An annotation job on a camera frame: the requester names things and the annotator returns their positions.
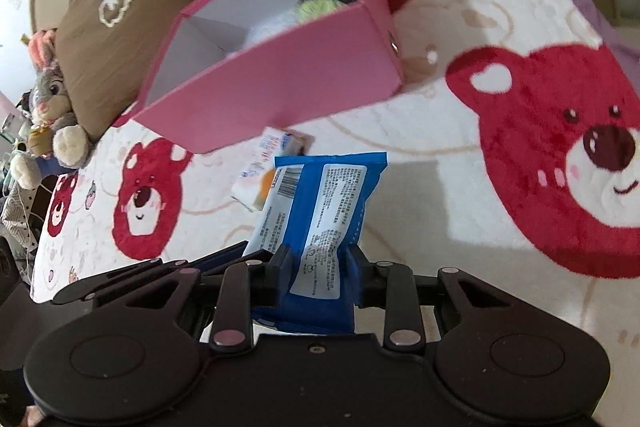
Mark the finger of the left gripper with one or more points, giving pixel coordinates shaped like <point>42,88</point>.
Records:
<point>219,259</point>

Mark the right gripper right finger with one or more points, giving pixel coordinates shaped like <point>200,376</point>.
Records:
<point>390,287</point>

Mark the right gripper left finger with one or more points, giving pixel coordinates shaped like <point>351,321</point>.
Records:
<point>253,282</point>

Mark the blue wet wipes pack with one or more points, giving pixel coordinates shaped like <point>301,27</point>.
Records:
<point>315,209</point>

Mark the white tissue pack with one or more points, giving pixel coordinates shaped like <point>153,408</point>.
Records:
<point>253,184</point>

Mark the pink cardboard box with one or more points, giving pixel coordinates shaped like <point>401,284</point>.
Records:
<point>209,87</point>

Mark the white red bear blanket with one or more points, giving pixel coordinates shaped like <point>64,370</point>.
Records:
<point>494,164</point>

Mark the grey bunny plush toy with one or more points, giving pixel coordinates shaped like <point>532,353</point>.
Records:
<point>56,143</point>

